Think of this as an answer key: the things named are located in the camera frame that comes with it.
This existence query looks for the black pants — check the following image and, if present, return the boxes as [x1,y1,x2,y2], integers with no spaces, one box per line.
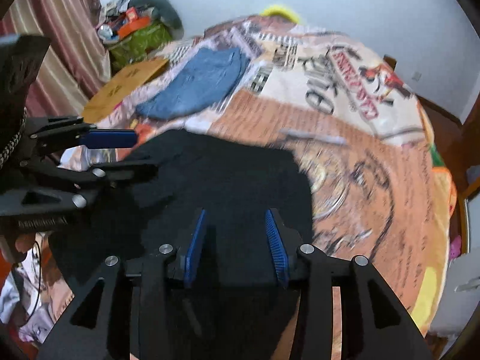
[49,130,312,359]

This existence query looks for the left hand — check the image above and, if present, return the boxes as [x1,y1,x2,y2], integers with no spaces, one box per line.
[16,233,36,254]

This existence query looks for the wooden lap desk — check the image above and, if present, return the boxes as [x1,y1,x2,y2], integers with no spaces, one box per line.
[81,58,169,124]

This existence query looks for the green storage box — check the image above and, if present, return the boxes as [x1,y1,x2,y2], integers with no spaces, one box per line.
[108,21,173,72]

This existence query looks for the orange box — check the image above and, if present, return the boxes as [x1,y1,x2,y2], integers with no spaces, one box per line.
[117,16,151,40]

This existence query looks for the pile of clothes on box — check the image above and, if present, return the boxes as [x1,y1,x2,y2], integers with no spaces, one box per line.
[96,0,139,40]

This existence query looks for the newspaper print bed cover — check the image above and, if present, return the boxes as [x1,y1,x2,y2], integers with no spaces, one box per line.
[45,14,459,360]

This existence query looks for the folded blue jeans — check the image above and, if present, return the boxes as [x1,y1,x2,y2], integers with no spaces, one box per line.
[135,48,250,120]

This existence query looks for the striped red curtain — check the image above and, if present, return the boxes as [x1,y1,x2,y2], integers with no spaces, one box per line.
[1,0,111,116]

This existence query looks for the grey plush toy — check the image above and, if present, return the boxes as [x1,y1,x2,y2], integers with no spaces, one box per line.
[128,0,184,40]

